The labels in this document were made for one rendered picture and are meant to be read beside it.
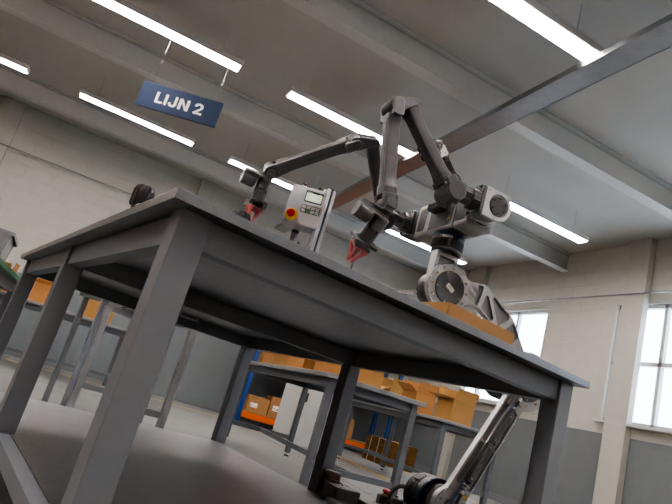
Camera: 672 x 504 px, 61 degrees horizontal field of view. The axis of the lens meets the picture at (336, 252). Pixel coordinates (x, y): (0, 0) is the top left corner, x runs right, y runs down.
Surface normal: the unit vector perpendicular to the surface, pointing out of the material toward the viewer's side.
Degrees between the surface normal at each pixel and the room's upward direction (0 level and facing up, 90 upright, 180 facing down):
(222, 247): 90
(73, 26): 90
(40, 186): 90
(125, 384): 90
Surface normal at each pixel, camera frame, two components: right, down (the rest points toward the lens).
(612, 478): -0.87, -0.36
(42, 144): 0.41, -0.13
